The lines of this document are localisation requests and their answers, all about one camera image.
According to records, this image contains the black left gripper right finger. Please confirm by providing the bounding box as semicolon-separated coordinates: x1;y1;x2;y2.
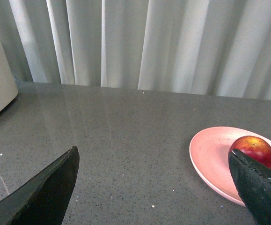
228;149;271;225

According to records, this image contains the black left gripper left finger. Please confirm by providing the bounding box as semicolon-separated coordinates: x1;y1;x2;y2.
0;146;80;225

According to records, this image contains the red apple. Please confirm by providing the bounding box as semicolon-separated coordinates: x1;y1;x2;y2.
229;135;271;169

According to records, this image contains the pink plate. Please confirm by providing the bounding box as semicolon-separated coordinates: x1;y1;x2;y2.
189;127;271;206

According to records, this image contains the white curtain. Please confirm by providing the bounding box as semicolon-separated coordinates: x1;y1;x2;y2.
0;0;271;100

